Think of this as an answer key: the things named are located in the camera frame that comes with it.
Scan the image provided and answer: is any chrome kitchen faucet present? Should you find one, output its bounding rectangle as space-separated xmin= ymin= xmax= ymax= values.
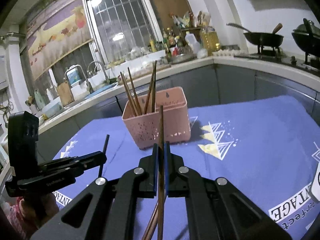
xmin=65 ymin=64 xmax=94 ymax=94

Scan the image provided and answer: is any barred kitchen window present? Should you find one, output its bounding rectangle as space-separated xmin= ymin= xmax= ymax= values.
xmin=83 ymin=0 xmax=159 ymax=63

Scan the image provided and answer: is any person's hand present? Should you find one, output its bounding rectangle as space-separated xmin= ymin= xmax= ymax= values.
xmin=19 ymin=193 xmax=59 ymax=228

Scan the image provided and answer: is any wooden cutting board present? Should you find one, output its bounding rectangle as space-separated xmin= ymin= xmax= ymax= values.
xmin=57 ymin=81 xmax=74 ymax=107

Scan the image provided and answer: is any pink plastic utensil basket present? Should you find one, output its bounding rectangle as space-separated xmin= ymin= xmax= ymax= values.
xmin=122 ymin=87 xmax=191 ymax=149

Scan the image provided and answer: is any fruit pattern roller blind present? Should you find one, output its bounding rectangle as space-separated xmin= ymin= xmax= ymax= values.
xmin=27 ymin=0 xmax=92 ymax=80

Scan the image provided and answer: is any egg tray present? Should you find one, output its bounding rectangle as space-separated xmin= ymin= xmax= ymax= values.
xmin=212 ymin=49 xmax=241 ymax=56

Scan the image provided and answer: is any gas stove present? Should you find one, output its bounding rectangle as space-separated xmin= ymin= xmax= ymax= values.
xmin=236 ymin=50 xmax=319 ymax=72

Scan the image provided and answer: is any white plastic jug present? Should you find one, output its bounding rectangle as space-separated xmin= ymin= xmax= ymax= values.
xmin=184 ymin=31 xmax=201 ymax=54

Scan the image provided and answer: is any yellow cooking oil bottle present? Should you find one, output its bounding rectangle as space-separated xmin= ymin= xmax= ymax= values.
xmin=200 ymin=27 xmax=220 ymax=55

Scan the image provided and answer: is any black lidded wok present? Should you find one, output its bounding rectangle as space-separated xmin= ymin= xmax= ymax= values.
xmin=292 ymin=18 xmax=319 ymax=57

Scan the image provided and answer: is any black wok with handle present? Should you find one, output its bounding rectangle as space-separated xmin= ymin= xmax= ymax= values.
xmin=226 ymin=23 xmax=284 ymax=48

